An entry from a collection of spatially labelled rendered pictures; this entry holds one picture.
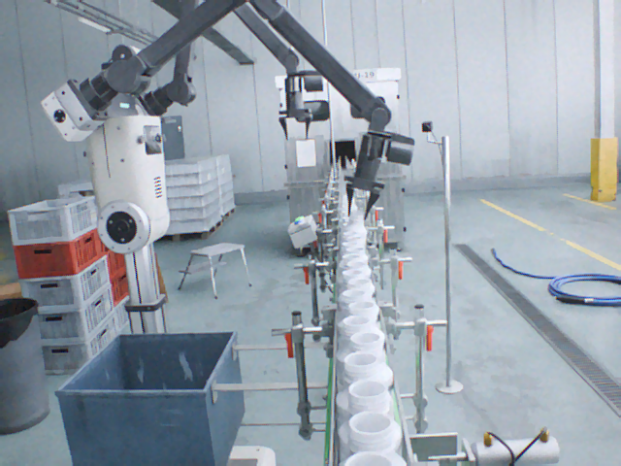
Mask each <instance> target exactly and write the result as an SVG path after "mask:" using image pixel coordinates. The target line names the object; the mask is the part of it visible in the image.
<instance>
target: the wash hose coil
mask: <svg viewBox="0 0 621 466"><path fill-rule="evenodd" d="M490 250H491V251H492V252H494V253H495V257H496V259H497V260H499V261H501V262H502V265H503V266H505V267H507V268H508V269H510V270H511V271H513V272H515V273H518V274H522V275H526V276H530V277H534V278H540V279H553V280H552V281H551V282H550V284H549V285H548V290H549V291H550V293H551V294H552V295H554V296H556V297H555V300H559V301H561V302H567V303H577V304H582V305H585V304H588V305H598V306H621V295H619V296H588V295H582V296H580V295H575V294H570V293H567V292H566V291H564V290H562V289H561V288H560V286H561V285H562V284H565V283H570V282H573V281H580V280H603V281H610V282H614V283H621V277H619V276H614V275H609V274H600V273H571V274H566V275H565V276H539V275H533V274H530V273H526V272H521V271H518V270H515V269H513V268H512V267H510V266H508V265H506V264H505V263H504V261H503V260H502V259H501V258H499V257H498V254H497V249H495V248H492V249H490ZM556 285H557V288H556V287H555V286H556ZM551 289H553V290H551Z"/></svg>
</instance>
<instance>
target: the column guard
mask: <svg viewBox="0 0 621 466"><path fill-rule="evenodd" d="M616 156H617V138H607V137H605V138H591V168H590V174H591V185H592V193H591V199H589V200H593V201H599V202H604V201H609V202H615V201H617V200H616V182H617V157H616Z"/></svg>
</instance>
